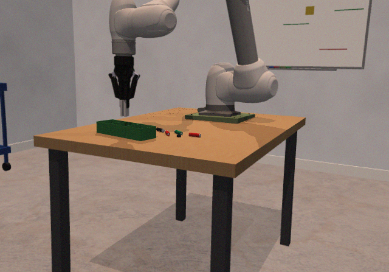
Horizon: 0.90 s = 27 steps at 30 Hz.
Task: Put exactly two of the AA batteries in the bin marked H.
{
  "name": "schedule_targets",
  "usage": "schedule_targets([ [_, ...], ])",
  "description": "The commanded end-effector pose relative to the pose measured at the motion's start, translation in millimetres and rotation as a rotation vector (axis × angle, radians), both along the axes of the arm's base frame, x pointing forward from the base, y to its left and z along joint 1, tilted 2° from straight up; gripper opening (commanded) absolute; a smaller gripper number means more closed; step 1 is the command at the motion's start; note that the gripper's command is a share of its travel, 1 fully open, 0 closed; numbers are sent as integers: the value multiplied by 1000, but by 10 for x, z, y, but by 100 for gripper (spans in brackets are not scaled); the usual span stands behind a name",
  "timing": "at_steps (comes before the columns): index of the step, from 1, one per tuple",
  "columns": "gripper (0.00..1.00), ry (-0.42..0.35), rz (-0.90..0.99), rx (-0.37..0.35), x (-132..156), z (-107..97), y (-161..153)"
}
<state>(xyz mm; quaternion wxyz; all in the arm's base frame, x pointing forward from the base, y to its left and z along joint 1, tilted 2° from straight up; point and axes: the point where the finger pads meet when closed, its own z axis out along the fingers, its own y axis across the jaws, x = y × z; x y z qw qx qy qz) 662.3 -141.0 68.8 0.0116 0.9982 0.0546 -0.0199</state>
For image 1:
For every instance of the green three-compartment bin rack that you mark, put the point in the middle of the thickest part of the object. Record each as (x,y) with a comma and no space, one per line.
(129,130)

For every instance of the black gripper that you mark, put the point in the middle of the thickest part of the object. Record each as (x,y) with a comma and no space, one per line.
(124,70)

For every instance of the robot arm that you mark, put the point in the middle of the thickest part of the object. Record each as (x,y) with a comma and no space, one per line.
(249,82)

